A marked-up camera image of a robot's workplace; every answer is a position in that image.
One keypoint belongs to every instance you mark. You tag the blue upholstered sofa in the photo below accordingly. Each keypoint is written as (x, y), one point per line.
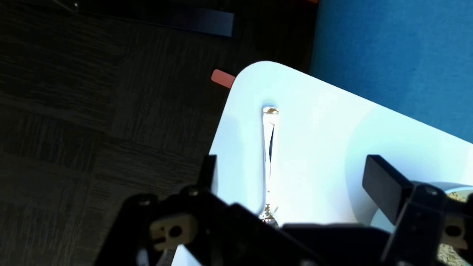
(393, 59)

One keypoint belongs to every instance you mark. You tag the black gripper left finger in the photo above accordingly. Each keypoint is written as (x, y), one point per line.
(208, 171)

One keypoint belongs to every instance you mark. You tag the white side table orange frame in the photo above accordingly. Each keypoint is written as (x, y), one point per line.
(319, 147)

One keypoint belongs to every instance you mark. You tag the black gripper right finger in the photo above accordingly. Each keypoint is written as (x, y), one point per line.
(386, 186)

